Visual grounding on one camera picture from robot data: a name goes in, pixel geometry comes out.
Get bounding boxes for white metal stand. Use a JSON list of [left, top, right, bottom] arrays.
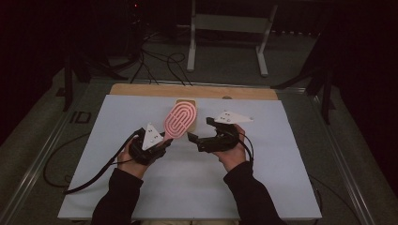
[[186, 0, 279, 78]]

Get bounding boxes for pink hairbrush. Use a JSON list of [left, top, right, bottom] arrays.
[[162, 101, 198, 143]]

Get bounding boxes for black tripod stand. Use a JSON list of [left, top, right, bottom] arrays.
[[271, 27, 337, 126], [62, 46, 130, 113]]

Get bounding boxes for aluminium frame rail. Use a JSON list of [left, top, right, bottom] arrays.
[[308, 90, 374, 225], [0, 90, 92, 225]]

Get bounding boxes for beige square holder cup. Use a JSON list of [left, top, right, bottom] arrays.
[[175, 98, 199, 133]]

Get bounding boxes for right hand-held gripper cable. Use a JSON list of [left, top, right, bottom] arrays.
[[237, 133, 360, 225]]

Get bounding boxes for person's right hand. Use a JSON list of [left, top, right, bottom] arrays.
[[215, 124, 248, 173]]

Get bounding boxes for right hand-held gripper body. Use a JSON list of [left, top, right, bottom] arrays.
[[196, 111, 254, 154]]

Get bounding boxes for left hand-held gripper cable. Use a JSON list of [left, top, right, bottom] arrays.
[[42, 129, 142, 195]]

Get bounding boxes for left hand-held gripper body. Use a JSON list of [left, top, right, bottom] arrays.
[[129, 123, 168, 166]]

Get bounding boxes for black floor cables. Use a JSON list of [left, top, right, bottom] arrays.
[[130, 31, 193, 87]]

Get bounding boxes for person's left hand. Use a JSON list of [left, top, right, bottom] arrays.
[[116, 145, 149, 180]]

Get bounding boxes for hand-held gripper cable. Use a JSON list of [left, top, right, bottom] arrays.
[[42, 129, 142, 195], [237, 133, 360, 225]]

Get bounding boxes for pale blue table cover sheet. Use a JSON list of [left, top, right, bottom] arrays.
[[57, 94, 323, 220]]

